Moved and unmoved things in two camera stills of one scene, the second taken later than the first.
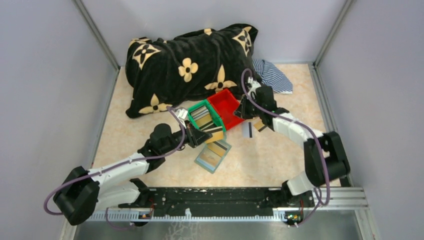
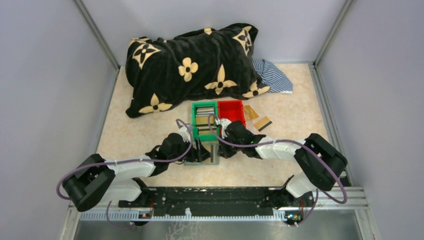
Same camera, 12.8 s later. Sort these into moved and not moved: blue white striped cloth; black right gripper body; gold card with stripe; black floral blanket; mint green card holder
Moved: black right gripper body; mint green card holder
Not moved: black floral blanket; gold card with stripe; blue white striped cloth
